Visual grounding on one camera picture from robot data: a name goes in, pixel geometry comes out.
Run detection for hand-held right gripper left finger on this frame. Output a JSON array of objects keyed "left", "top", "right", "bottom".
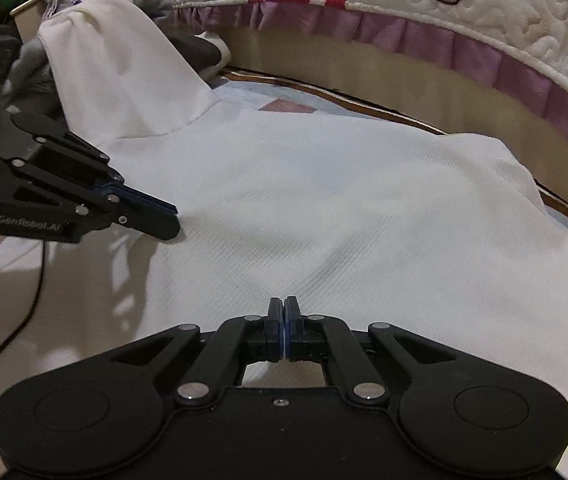
[{"left": 111, "top": 299, "right": 283, "bottom": 406}]

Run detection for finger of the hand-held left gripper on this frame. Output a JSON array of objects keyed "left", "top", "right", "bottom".
[
  {"left": 11, "top": 112, "right": 177, "bottom": 208},
  {"left": 14, "top": 152, "right": 182, "bottom": 241}
]

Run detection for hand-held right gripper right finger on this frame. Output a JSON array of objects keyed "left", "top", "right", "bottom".
[{"left": 284, "top": 297, "right": 457, "bottom": 405}]

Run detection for cream white knit garment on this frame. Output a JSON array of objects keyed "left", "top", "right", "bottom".
[{"left": 0, "top": 0, "right": 568, "bottom": 480}]

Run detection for grey fleece blanket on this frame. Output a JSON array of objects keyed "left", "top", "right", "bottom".
[{"left": 3, "top": 0, "right": 220, "bottom": 111}]

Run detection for beige bed base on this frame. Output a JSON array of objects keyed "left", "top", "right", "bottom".
[{"left": 221, "top": 25, "right": 568, "bottom": 241}]

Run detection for white quilted bedspread red bears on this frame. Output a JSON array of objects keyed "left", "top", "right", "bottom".
[{"left": 113, "top": 0, "right": 568, "bottom": 168}]

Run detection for black cable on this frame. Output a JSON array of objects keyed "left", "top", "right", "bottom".
[{"left": 0, "top": 240, "right": 49, "bottom": 386}]

